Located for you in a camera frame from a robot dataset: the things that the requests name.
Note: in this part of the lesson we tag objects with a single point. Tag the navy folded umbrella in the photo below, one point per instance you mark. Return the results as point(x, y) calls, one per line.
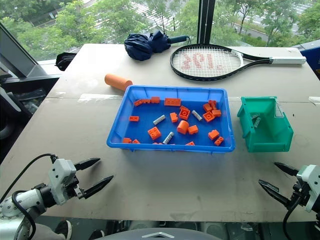
point(142, 46)

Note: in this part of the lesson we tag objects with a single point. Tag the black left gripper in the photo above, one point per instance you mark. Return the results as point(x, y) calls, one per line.
point(75, 188)

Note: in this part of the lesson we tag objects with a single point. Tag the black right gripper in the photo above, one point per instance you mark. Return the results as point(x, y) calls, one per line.
point(300, 196)

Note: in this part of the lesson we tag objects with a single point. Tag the black shoe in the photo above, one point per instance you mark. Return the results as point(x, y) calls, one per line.
point(63, 230)
point(97, 235)

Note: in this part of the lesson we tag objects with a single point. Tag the green plastic bin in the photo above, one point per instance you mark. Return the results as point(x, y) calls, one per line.
point(272, 140)

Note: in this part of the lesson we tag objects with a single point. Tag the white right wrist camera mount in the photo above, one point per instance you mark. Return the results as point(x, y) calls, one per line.
point(310, 180)

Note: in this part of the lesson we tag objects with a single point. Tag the dark blue plastic bin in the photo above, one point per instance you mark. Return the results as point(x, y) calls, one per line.
point(311, 56)

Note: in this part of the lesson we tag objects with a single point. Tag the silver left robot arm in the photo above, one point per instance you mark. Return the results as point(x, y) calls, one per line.
point(23, 198)

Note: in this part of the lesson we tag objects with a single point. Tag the small orange building block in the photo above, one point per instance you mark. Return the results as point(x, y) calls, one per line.
point(174, 117)
point(213, 134)
point(190, 143)
point(134, 119)
point(155, 100)
point(216, 113)
point(193, 129)
point(219, 141)
point(207, 107)
point(213, 103)
point(135, 141)
point(127, 140)

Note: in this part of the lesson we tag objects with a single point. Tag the dark slanted panel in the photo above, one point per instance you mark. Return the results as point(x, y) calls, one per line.
point(15, 52)

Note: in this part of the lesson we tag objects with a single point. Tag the dark window frame post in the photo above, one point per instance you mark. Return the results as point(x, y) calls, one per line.
point(205, 20)

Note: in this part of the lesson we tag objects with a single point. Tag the blue plastic tray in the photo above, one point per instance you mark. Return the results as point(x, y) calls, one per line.
point(120, 132)

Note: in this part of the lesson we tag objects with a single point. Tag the orange plastic toy brick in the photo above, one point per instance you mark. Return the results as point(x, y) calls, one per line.
point(182, 127)

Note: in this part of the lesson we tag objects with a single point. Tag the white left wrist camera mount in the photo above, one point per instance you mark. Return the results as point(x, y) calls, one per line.
point(61, 172)

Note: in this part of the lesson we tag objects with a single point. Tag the black and white tennis racket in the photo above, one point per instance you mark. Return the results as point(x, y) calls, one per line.
point(285, 60)

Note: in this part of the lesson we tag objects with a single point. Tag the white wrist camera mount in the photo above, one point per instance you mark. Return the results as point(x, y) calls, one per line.
point(310, 180)
point(61, 172)

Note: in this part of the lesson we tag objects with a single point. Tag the orange foam cylinder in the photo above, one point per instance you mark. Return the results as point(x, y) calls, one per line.
point(117, 82)

